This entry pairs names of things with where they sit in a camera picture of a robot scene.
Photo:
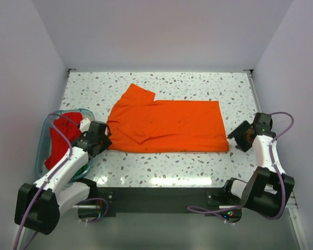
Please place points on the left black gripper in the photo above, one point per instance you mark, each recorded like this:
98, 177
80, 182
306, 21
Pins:
107, 142

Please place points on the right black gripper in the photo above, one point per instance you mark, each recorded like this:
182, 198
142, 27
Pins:
237, 134

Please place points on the orange t shirt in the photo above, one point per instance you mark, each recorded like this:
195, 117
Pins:
140, 124

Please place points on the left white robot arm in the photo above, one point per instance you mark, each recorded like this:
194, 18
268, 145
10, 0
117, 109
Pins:
41, 204

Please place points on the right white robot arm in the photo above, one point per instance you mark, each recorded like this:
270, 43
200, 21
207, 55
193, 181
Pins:
269, 187

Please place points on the green t shirt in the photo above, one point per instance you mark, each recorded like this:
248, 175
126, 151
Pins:
81, 172

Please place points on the red t shirt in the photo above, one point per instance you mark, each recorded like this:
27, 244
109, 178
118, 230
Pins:
70, 130

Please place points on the clear blue plastic bin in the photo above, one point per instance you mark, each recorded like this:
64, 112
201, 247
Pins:
44, 148

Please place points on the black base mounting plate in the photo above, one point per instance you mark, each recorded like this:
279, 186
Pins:
170, 200

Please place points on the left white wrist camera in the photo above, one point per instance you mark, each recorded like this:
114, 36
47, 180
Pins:
84, 123

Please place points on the aluminium frame rail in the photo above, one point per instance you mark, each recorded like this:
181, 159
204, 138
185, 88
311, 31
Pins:
292, 203

